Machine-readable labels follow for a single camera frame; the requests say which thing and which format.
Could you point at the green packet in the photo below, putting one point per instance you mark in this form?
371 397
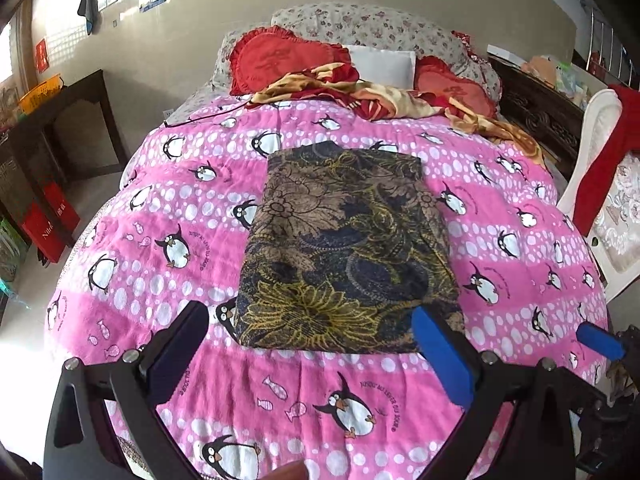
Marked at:
572 85

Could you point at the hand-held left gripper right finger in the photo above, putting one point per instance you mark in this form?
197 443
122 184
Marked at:
442 355

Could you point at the dark wooden desk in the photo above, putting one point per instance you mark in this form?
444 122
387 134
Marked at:
75 95

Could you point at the pink penguin blanket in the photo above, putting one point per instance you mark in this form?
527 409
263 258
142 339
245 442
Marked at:
380 375

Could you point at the grey hanging cloth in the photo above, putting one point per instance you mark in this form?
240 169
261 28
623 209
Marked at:
87 5

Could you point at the person's left hand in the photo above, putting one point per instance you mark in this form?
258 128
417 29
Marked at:
287 471

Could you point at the red garment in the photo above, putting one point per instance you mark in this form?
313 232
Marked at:
610 170

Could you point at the yellow basket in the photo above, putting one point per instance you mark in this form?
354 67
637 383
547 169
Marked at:
40 95

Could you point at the gold and red satin cloth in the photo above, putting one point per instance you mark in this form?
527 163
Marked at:
400 100

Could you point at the carved dark wooden cabinet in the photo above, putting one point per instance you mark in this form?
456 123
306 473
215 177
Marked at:
535 100

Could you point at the white pillow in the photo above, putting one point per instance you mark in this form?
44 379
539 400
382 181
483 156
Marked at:
385 65

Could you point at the floral print bedding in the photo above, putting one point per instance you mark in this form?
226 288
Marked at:
375 22

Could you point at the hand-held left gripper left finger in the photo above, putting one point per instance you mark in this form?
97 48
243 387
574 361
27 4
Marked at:
175 355

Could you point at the red wall sign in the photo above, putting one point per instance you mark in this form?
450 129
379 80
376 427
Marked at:
42 55

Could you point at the peach plastic bag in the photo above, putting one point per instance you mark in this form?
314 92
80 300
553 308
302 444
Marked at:
539 70

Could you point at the floral chair cushion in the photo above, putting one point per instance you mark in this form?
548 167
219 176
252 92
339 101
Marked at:
622 220

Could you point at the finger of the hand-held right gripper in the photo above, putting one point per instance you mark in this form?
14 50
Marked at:
597 341

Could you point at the white chair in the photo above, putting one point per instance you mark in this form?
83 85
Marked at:
602 110

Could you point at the red paper bag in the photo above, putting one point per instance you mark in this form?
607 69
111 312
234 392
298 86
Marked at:
42 232
62 207

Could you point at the metal railing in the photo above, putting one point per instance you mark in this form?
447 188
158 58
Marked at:
595 35

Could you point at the window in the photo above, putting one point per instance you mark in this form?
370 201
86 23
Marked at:
6 60

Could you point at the white flat box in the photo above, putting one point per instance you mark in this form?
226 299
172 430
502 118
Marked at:
505 52

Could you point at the dark floral patterned garment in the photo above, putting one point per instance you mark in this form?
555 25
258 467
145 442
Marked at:
340 240

